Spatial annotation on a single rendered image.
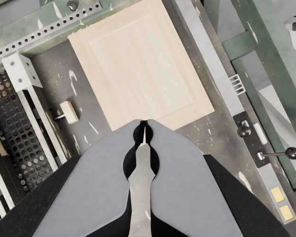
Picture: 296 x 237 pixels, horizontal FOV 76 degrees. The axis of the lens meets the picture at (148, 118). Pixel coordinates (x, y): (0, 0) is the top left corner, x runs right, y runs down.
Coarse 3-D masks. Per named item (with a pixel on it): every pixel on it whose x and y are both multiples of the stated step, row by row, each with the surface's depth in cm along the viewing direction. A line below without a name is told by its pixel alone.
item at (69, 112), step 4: (60, 104) 69; (64, 104) 69; (68, 104) 69; (64, 108) 69; (68, 108) 69; (72, 108) 71; (64, 112) 69; (68, 112) 69; (72, 112) 69; (68, 116) 69; (72, 116) 69; (76, 116) 71; (68, 120) 69; (72, 120) 69; (76, 120) 70
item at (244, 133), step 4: (244, 120) 66; (244, 124) 64; (248, 124) 65; (240, 128) 57; (244, 128) 56; (248, 128) 56; (240, 132) 56; (244, 132) 56; (248, 132) 55; (240, 136) 57; (244, 136) 56; (248, 136) 56
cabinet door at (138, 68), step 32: (160, 0) 70; (96, 32) 71; (128, 32) 71; (160, 32) 70; (96, 64) 71; (128, 64) 71; (160, 64) 70; (192, 64) 70; (96, 96) 70; (128, 96) 71; (160, 96) 70; (192, 96) 70
